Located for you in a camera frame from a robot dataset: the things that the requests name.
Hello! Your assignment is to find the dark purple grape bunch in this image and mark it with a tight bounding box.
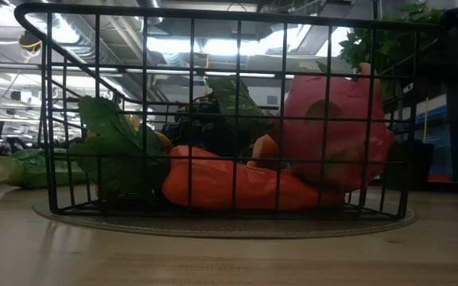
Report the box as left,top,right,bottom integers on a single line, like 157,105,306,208
161,75,276,158

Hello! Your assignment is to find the orange carrot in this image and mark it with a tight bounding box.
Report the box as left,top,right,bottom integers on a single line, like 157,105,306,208
247,133,281,168

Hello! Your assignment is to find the red long pepper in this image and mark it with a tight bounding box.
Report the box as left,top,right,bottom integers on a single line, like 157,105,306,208
161,145,345,211

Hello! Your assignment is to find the pink dragon fruit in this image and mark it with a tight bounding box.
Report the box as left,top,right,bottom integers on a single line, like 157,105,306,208
278,62,395,194

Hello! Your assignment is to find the dark green leaf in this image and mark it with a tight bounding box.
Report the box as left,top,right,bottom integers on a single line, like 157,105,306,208
68,95,171,203

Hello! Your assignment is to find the green romaine lettuce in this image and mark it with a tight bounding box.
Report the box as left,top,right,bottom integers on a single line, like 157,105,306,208
0,149,89,189

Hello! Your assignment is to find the grey round placemat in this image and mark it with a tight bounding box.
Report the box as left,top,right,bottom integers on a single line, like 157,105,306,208
32,200,416,239

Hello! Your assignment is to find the black plant pot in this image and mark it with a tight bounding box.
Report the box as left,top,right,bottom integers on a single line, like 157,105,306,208
383,141,436,190

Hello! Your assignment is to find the green leafy plant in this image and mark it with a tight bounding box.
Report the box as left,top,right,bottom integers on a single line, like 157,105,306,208
338,2,448,76

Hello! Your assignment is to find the black wire basket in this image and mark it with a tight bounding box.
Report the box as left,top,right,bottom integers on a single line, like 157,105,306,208
14,2,441,221

